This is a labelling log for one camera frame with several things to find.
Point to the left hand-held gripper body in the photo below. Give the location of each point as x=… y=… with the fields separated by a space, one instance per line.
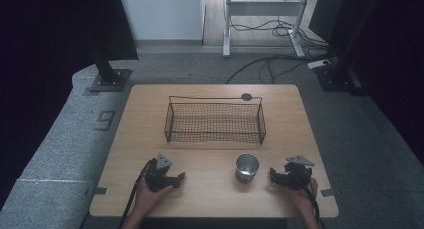
x=156 y=177

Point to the white power strip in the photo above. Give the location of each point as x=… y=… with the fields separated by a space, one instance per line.
x=318 y=64

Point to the person's right hand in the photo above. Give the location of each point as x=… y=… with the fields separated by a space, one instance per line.
x=304 y=197

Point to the dark round table grommet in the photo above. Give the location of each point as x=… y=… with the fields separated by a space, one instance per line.
x=246 y=97

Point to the dark tape piece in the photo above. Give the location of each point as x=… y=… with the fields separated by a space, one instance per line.
x=100 y=190
x=327 y=192

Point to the black curtain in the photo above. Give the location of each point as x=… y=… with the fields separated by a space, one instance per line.
x=50 y=39
x=393 y=55

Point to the person's left hand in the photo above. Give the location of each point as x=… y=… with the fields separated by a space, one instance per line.
x=146 y=199

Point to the black stand with base plate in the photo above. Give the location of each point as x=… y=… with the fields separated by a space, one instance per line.
x=336 y=75
x=108 y=77

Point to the silver metal cup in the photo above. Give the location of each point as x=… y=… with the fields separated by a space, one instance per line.
x=247 y=169

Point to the white metal desk frame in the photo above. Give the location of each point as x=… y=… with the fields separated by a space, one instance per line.
x=263 y=8

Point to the dark tape floor marking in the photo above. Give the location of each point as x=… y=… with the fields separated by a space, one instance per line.
x=105 y=120

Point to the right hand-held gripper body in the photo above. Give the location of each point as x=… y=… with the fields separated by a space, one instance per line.
x=297 y=176

